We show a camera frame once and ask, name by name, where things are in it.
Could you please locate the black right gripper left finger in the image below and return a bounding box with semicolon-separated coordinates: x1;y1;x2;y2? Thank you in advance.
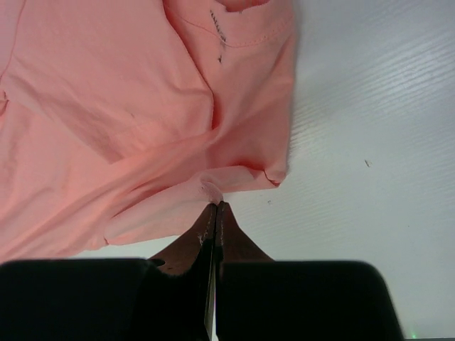
1;204;217;340

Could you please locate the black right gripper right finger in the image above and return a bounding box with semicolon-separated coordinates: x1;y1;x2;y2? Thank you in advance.
215;202;403;340

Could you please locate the salmon orange t-shirt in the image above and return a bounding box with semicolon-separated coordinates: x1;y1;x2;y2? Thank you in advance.
1;1;297;261

